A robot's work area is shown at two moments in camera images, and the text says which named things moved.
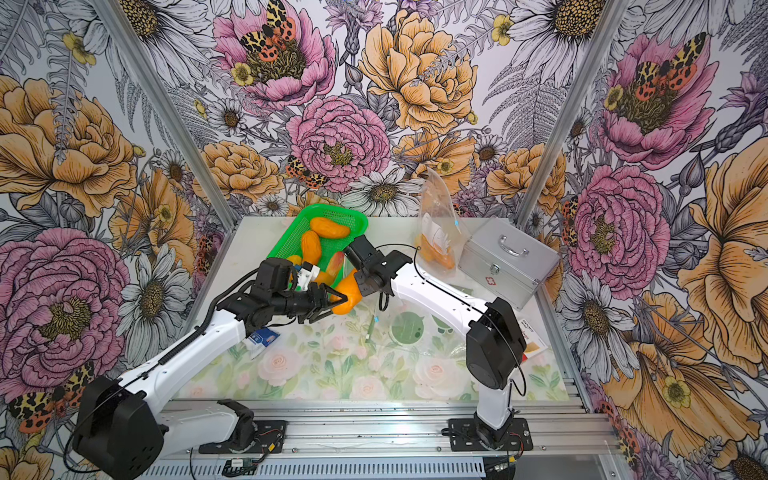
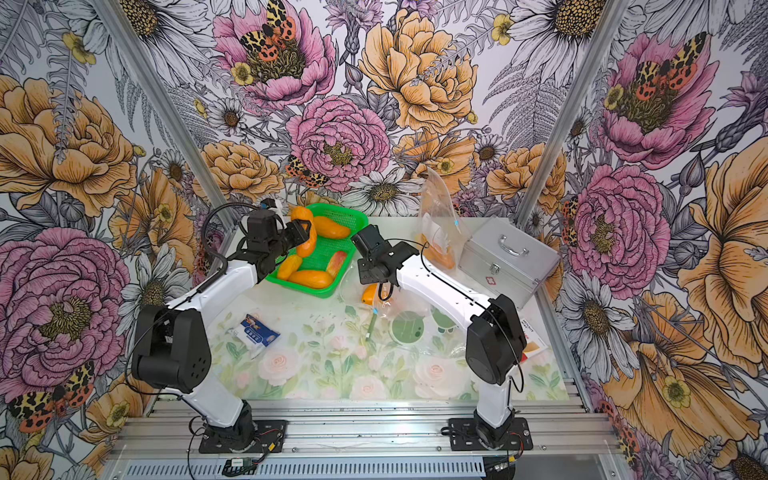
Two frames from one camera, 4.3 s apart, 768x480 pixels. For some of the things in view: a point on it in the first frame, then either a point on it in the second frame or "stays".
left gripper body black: [303, 304] -> [288, 237]
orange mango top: [328, 228] stays
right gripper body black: [367, 287] -> [368, 274]
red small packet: [534, 344] stays
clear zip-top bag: [442, 241] stays
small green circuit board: [242, 466] stays
